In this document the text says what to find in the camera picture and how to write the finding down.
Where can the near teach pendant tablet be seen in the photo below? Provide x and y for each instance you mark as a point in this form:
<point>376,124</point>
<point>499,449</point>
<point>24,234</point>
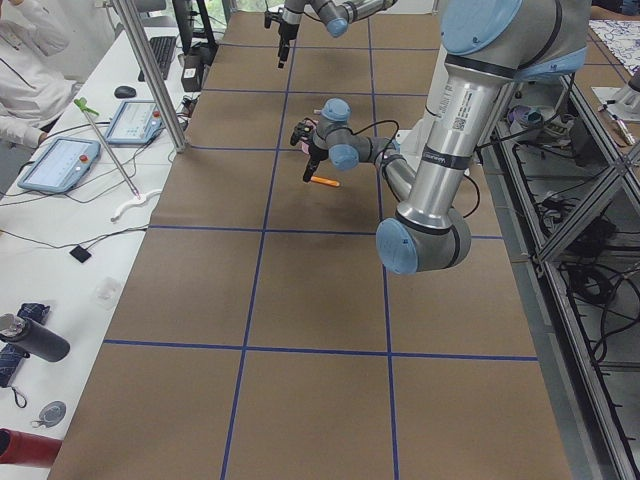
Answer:
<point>61,165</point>

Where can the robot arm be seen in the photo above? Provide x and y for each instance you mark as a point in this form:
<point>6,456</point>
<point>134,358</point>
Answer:
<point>486,45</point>
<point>335,17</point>

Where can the black box white label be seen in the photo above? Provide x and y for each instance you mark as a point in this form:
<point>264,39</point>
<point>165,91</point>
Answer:
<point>195,67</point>

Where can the red bottle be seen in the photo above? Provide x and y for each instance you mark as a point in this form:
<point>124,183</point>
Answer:
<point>30,450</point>

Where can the long metal rod tool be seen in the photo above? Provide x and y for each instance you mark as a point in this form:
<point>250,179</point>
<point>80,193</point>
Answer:
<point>90,114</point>

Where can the teach pendant tablet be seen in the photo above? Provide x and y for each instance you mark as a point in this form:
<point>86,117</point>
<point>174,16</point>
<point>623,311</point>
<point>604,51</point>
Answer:
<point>61,165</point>
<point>134,123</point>

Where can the clear plastic packet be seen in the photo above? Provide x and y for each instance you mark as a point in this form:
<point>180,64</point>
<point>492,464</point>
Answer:
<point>107,293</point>

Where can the person in white shirt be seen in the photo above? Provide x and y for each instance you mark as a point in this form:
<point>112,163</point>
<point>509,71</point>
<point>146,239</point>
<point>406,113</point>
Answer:
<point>33,94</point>

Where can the aluminium frame post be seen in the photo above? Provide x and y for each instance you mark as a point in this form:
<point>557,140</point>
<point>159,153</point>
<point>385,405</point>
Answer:
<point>128,14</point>

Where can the orange highlighter pen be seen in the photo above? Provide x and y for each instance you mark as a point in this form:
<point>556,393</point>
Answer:
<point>325,181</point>

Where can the round grey keychain tag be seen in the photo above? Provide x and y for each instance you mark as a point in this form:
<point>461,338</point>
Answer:
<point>50,415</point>

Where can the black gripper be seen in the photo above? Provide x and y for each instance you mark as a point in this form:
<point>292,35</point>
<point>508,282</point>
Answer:
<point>315,152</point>
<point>287,28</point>

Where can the far teach pendant tablet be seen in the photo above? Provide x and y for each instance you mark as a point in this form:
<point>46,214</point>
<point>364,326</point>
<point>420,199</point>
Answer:
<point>134,123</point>

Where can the black keyboard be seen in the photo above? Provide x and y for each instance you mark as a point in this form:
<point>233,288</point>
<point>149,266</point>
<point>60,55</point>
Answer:
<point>163,49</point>

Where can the white curved hook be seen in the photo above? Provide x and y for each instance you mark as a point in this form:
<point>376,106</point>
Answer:
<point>136,201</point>

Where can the black computer mouse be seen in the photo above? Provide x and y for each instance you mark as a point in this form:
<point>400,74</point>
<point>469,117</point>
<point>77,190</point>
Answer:
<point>124,92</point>

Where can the black computer monitor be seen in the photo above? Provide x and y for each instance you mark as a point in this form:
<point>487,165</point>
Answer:
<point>186,14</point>

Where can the small black square device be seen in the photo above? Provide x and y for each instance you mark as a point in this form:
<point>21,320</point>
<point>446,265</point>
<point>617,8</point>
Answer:
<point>80,254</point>

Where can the black water bottle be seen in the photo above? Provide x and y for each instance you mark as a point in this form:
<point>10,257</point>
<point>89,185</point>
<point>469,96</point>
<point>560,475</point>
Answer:
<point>33,337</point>

